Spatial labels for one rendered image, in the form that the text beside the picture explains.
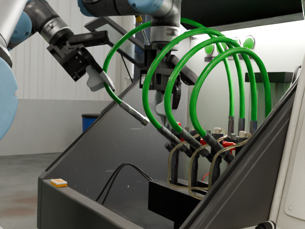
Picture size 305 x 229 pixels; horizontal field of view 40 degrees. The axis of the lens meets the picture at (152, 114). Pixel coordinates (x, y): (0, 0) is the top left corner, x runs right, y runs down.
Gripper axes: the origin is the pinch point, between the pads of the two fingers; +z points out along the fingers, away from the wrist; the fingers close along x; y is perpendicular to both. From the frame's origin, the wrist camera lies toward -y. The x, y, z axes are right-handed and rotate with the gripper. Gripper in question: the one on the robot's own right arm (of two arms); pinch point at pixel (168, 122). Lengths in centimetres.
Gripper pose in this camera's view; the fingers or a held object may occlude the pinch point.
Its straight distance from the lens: 109.3
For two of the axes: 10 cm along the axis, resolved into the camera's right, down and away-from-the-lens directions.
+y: -8.3, 0.0, -5.5
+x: 5.5, 0.7, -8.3
